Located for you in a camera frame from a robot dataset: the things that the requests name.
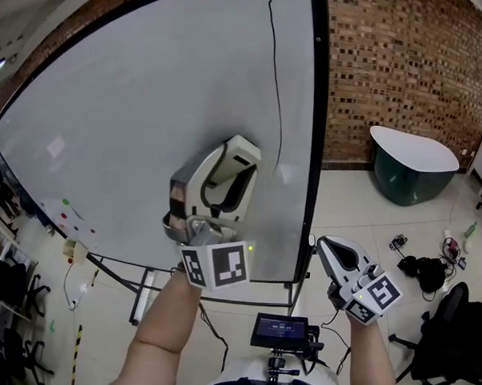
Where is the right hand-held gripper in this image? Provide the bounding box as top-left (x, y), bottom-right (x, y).
top-left (313, 235), bottom-right (406, 327)

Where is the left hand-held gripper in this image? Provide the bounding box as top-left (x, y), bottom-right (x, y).
top-left (159, 142), bottom-right (260, 294)

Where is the beige whiteboard eraser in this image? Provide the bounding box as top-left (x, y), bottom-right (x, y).
top-left (219, 133), bottom-right (264, 186)

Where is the large white whiteboard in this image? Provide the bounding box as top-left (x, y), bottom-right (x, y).
top-left (0, 0), bottom-right (334, 286)

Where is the person's left forearm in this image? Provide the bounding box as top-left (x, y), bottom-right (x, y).
top-left (115, 266), bottom-right (203, 385)

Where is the person's right forearm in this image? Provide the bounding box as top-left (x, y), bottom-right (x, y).
top-left (346, 314), bottom-right (401, 385)

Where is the beige box on whiteboard tray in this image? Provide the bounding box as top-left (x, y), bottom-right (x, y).
top-left (61, 238), bottom-right (90, 266)

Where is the person's left hand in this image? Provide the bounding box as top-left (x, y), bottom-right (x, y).
top-left (166, 179), bottom-right (189, 230)

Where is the small electronic device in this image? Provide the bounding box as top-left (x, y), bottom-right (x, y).
top-left (388, 234), bottom-right (408, 253)

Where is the small black chest monitor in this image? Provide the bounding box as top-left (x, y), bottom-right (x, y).
top-left (249, 312), bottom-right (311, 351)

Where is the white-topped dark green table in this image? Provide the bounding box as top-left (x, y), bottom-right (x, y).
top-left (366, 125), bottom-right (462, 209)

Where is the yellow black striped strip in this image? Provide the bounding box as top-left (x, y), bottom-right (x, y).
top-left (70, 323), bottom-right (84, 385)

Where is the black bag with cables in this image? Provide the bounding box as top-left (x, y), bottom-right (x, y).
top-left (395, 253), bottom-right (449, 294)

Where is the black monitor mount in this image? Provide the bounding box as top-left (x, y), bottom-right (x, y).
top-left (265, 347), bottom-right (301, 385)

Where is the white power cable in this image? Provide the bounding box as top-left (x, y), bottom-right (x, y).
top-left (61, 259), bottom-right (91, 312)

